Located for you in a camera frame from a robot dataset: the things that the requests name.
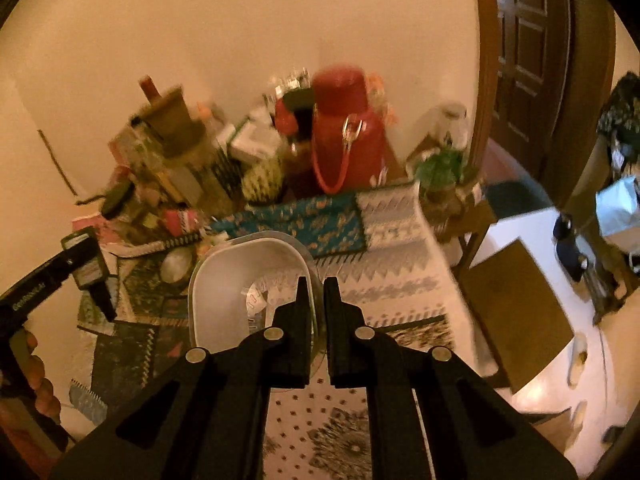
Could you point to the large dark-lidded jar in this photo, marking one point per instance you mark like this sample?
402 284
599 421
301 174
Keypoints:
117 199

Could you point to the dark wine bottle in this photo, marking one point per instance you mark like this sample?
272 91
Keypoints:
149 87

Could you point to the white board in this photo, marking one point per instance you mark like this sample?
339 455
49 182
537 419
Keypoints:
500 230

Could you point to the green patterned jar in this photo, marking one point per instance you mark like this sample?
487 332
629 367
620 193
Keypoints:
262 180

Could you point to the person's left hand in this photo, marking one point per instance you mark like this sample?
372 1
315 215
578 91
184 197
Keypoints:
42 390

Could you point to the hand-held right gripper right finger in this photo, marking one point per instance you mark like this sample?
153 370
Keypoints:
334 320

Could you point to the green potted plant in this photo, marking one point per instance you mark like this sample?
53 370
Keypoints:
440 167

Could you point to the white carton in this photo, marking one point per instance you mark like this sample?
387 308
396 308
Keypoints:
252 140

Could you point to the small red container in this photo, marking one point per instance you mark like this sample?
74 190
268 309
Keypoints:
285 115

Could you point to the white plastic basin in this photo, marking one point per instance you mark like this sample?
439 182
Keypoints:
230 290

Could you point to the red thermos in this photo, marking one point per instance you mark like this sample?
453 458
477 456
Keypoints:
345 130

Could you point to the green doormat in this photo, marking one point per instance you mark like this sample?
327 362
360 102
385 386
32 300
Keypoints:
520 195

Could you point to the brown door frame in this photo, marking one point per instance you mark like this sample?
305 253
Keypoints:
590 60

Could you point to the brown panelled door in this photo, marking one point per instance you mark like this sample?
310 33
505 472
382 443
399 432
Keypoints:
530 35

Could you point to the white plastic bag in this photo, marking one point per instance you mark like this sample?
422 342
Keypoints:
620 205

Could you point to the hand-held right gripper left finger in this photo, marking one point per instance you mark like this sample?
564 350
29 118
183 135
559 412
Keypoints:
300 310

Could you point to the white slipper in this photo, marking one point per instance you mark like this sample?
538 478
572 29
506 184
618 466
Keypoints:
580 355
577 415

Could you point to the dark blue shoes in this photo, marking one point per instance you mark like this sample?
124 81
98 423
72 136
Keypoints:
570 252

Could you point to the lidded glass jar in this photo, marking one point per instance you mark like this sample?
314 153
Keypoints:
452 125

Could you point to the wooden stool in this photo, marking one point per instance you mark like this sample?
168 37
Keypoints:
515 300

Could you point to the patchwork cloth dining table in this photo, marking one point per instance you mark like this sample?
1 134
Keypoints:
400 270

